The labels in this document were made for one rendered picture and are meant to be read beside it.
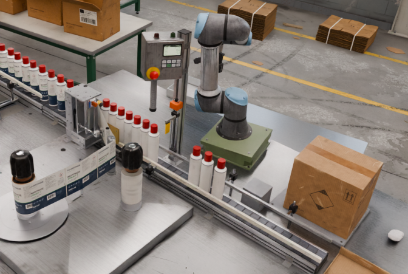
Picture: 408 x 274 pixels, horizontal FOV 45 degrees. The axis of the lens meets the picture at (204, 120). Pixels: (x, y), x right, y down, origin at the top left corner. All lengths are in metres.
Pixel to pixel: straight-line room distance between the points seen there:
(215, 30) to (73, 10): 1.85
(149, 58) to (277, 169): 0.86
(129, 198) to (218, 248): 0.41
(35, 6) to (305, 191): 2.81
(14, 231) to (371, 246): 1.43
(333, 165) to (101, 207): 0.97
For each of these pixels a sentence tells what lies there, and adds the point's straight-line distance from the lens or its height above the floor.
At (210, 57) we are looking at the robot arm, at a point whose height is 1.34.
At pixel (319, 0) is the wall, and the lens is 7.49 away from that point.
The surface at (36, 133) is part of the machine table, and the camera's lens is 2.63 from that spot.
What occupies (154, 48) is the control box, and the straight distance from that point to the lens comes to 2.06.
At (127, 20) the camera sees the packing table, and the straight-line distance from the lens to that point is 4.20.
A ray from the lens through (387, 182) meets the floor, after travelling 4.09.
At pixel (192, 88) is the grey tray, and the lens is 2.79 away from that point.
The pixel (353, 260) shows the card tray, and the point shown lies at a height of 0.83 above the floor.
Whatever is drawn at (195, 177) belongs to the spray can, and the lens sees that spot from 2.14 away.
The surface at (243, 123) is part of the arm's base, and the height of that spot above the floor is 0.98.
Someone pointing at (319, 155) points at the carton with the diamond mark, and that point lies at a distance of 2.11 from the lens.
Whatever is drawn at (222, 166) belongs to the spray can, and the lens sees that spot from 2.02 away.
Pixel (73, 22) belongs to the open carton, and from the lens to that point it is 3.88.
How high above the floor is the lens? 2.27
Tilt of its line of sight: 32 degrees down
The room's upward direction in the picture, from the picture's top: 6 degrees clockwise
